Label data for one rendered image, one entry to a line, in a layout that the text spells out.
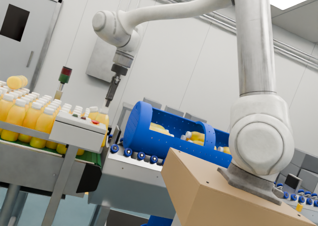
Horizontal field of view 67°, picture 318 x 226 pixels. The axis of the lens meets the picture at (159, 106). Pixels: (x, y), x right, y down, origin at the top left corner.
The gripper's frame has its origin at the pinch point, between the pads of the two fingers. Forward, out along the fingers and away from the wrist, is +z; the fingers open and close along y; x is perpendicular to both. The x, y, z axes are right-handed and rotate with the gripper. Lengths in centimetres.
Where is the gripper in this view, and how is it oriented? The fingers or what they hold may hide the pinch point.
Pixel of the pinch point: (106, 106)
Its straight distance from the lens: 116.3
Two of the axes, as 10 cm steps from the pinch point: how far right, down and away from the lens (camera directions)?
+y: -2.5, -1.6, 9.5
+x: -9.0, -3.2, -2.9
